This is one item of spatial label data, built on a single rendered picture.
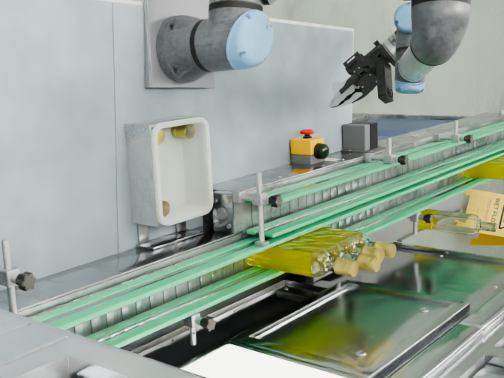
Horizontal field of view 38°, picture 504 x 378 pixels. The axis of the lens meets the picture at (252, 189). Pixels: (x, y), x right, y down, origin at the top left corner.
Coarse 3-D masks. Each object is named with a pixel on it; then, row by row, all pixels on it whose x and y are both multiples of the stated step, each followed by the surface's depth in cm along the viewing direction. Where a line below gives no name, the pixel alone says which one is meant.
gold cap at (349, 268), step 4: (336, 260) 160; (340, 260) 160; (344, 260) 159; (348, 260) 159; (336, 264) 159; (340, 264) 159; (344, 264) 158; (348, 264) 158; (352, 264) 158; (356, 264) 159; (336, 268) 159; (340, 268) 159; (344, 268) 158; (348, 268) 157; (352, 268) 158; (356, 268) 159; (336, 272) 160; (340, 272) 159; (344, 272) 158; (348, 272) 158; (352, 272) 158; (356, 272) 159; (352, 276) 158
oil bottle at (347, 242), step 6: (306, 234) 178; (312, 234) 178; (318, 234) 177; (324, 234) 177; (330, 234) 177; (324, 240) 173; (330, 240) 172; (336, 240) 172; (342, 240) 171; (348, 240) 172; (354, 240) 172; (342, 246) 170; (348, 246) 170; (348, 252) 170
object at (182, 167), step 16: (160, 128) 154; (208, 128) 166; (160, 144) 164; (176, 144) 168; (192, 144) 168; (208, 144) 166; (160, 160) 165; (176, 160) 168; (192, 160) 169; (208, 160) 167; (160, 176) 165; (176, 176) 169; (192, 176) 170; (208, 176) 167; (160, 192) 156; (176, 192) 169; (192, 192) 171; (208, 192) 168; (160, 208) 156; (176, 208) 167; (192, 208) 168; (208, 208) 168
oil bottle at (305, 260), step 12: (264, 252) 170; (276, 252) 168; (288, 252) 166; (300, 252) 164; (312, 252) 163; (324, 252) 163; (252, 264) 173; (264, 264) 171; (276, 264) 168; (288, 264) 166; (300, 264) 164; (312, 264) 162; (324, 264) 162; (312, 276) 163
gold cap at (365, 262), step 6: (360, 258) 163; (366, 258) 162; (372, 258) 161; (378, 258) 162; (360, 264) 162; (366, 264) 161; (372, 264) 160; (378, 264) 162; (366, 270) 162; (372, 270) 161; (378, 270) 162
